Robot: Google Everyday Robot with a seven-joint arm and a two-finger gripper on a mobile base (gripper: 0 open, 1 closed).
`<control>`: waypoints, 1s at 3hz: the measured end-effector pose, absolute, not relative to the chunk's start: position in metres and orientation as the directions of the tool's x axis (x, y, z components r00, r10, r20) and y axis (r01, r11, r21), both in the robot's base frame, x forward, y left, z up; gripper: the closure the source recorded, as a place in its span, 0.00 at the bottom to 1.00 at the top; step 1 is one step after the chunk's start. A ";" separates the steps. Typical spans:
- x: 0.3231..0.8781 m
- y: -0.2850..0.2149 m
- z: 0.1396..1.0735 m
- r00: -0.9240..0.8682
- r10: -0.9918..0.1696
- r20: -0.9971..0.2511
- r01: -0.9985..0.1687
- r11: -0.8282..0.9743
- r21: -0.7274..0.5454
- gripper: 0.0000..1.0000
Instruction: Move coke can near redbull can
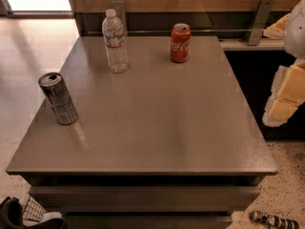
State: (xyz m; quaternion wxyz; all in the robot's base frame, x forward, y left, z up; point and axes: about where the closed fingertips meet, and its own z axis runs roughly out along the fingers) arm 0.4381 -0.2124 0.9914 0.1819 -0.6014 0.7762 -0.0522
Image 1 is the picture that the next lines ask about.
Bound right metal wall bracket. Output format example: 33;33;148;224
246;0;275;46

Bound left metal wall bracket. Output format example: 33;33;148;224
111;0;128;32

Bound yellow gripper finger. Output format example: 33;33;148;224
262;59;305;127
263;13;290;39

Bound grey drawer cabinet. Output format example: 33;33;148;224
7;37;277;229

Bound clear plastic water bottle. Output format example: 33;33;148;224
102;9;130;73

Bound black white striped cylinder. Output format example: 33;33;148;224
250;211;300;229

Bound silver redbull can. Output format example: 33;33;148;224
38;73;78;125

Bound metal wall bracket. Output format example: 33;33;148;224
111;0;128;32
246;0;275;46

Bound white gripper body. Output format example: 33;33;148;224
284;0;305;58

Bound horizontal metal rail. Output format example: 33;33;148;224
83;29;251;36

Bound red coke can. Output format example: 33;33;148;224
170;23;192;63

